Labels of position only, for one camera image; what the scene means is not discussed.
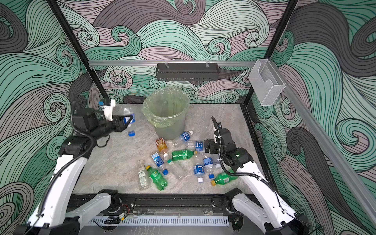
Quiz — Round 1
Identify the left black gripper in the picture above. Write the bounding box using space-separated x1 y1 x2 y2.
91 115 132 142

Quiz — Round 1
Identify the blue label bottle white cap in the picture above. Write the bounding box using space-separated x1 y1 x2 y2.
185 141 204 152

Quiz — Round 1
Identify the green soda bottle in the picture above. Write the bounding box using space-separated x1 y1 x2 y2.
211 172 238 186
146 165 168 191
167 149 198 164

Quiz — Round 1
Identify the blue label bottle front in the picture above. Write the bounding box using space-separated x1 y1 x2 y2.
193 164 205 183

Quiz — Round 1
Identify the clear bottle white label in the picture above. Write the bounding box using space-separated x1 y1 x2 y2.
138 160 150 191

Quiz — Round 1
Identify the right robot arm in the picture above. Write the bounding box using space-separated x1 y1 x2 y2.
209 127 313 235

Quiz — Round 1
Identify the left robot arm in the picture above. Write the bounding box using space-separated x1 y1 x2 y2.
14 105 134 235

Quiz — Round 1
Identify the blue label bottle near bin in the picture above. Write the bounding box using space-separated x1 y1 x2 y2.
173 130 194 148

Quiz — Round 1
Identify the grey bin with green liner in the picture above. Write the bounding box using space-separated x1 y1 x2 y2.
142 88 190 141

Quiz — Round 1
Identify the clear empty bottle white cap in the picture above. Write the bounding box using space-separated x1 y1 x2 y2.
163 153 185 180

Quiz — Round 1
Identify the orange juice bottle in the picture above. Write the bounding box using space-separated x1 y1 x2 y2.
155 138 168 154

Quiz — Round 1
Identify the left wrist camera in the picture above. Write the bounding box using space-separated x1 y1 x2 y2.
99 98 116 121

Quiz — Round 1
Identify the black frame post right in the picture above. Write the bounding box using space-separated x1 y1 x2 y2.
243 1 298 107

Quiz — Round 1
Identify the black frame post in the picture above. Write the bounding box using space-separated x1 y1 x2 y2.
243 1 298 107
47 1 109 108

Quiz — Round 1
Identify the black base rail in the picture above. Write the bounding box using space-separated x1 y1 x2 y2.
67 193 259 215

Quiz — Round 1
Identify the clear plastic wall holder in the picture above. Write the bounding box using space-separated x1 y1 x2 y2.
248 59 286 106

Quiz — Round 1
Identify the white slotted cable duct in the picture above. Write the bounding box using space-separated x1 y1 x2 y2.
88 215 230 227

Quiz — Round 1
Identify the black wall tray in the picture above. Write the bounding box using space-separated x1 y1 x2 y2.
156 63 219 82

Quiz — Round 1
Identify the aluminium rail back wall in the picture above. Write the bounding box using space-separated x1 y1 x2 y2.
88 60 256 67

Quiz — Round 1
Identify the aluminium rail wall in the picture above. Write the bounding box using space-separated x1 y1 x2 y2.
88 60 256 67
269 61 376 225

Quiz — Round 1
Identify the black frame post left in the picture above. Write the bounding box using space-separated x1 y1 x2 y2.
47 1 109 108

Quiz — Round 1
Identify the aluminium rail right wall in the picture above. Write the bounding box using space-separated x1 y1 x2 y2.
269 61 376 225

